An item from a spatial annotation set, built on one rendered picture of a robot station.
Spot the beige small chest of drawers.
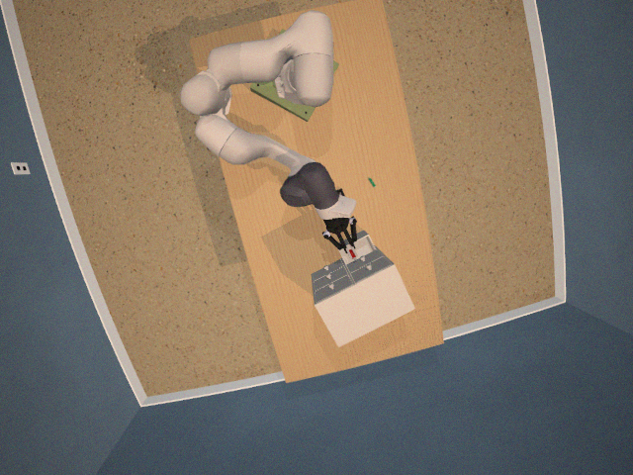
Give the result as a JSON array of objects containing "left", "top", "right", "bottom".
[{"left": 312, "top": 246, "right": 415, "bottom": 347}]

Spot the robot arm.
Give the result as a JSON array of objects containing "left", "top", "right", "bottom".
[{"left": 180, "top": 10, "right": 356, "bottom": 220}]

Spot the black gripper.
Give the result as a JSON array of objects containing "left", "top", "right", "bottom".
[{"left": 322, "top": 216, "right": 358, "bottom": 259}]

